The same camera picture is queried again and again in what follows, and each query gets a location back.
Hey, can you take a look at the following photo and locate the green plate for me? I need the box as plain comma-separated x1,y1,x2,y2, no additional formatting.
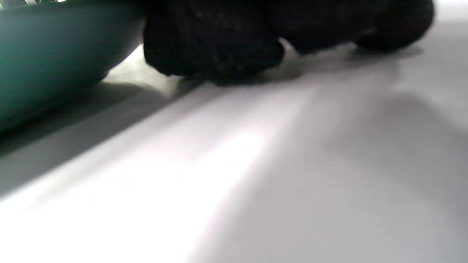
0,0,147,136

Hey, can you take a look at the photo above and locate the person's right hand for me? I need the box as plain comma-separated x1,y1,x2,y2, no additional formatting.
143,0,435,86

